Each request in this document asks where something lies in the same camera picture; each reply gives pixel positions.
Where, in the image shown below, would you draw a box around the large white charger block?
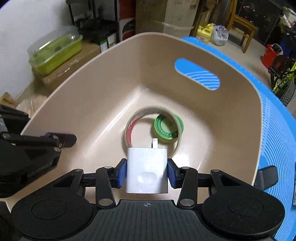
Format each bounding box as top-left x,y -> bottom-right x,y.
126,138 -> 168,194

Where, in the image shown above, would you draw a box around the green round tin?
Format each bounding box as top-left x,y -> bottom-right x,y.
152,114 -> 179,143

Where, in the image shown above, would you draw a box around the clear tape roll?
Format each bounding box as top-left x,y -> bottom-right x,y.
124,106 -> 184,158

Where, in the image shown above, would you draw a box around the black remote control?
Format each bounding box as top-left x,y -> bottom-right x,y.
254,165 -> 278,191

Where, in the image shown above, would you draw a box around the beige plastic storage bin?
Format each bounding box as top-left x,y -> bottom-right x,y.
0,32 -> 265,212

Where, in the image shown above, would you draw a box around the plastic bag of grain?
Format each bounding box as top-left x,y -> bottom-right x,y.
16,94 -> 47,118

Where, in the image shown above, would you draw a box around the brown paper bag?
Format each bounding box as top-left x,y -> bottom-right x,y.
0,92 -> 19,108

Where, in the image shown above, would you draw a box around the green plastic container with lid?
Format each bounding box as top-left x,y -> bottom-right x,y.
27,26 -> 83,76

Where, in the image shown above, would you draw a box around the cardboard box on floor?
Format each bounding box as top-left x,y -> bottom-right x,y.
32,41 -> 101,93

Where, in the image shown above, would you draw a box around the blue silicone baking mat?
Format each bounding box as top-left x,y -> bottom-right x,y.
181,37 -> 295,240

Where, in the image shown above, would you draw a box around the black metal shelf rack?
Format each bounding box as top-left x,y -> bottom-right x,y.
66,1 -> 118,52

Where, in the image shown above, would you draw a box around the bicycle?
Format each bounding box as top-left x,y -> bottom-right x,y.
268,55 -> 295,106

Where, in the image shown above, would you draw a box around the red bucket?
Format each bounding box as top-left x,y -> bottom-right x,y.
261,43 -> 283,69

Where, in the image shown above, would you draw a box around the yellow oil jug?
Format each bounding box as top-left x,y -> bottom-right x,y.
195,23 -> 215,43

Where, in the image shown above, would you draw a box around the white plastic bag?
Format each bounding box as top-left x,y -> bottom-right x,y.
211,25 -> 229,46

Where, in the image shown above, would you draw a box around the stacked large cardboard boxes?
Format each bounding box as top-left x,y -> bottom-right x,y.
135,0 -> 199,38

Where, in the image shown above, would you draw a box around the wooden chair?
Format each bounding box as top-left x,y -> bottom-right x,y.
226,0 -> 258,53

